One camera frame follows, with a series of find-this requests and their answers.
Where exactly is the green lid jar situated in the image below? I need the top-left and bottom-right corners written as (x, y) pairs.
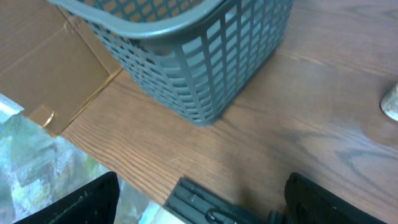
top-left (380, 83), bottom-right (398, 121)

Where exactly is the black mounting rail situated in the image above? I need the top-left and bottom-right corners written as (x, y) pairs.
top-left (163, 177), bottom-right (287, 224)

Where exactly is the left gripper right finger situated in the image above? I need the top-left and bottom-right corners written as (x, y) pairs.
top-left (284, 172), bottom-right (386, 224)

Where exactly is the brown cardboard panel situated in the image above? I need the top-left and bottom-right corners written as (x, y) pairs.
top-left (1, 0), bottom-right (122, 136)

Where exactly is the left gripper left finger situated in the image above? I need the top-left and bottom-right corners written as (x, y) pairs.
top-left (16, 171), bottom-right (120, 224)

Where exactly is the grey plastic mesh basket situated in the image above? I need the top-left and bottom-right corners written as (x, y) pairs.
top-left (51, 0), bottom-right (294, 126)

